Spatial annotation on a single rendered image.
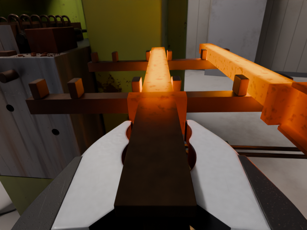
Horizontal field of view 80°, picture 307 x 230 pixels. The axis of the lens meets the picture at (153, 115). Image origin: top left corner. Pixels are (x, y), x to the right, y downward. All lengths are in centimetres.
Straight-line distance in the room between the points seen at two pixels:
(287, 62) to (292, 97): 394
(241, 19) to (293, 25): 84
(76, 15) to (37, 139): 66
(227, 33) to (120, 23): 313
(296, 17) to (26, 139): 394
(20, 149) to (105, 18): 54
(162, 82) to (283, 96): 11
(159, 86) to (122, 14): 52
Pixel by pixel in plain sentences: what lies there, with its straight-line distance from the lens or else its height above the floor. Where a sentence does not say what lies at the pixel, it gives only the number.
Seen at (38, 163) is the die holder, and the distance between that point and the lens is 80.
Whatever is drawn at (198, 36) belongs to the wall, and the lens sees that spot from 407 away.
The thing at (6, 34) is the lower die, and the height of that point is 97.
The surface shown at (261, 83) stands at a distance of 22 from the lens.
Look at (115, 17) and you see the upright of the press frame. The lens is 69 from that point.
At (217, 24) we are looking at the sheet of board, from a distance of 373.
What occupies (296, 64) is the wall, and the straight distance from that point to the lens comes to 416.
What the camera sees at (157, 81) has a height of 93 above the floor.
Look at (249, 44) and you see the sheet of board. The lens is 370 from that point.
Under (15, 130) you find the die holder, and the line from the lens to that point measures 76.
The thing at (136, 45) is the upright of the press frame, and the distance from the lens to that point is 68.
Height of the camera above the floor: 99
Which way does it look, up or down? 27 degrees down
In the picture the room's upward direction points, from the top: 2 degrees counter-clockwise
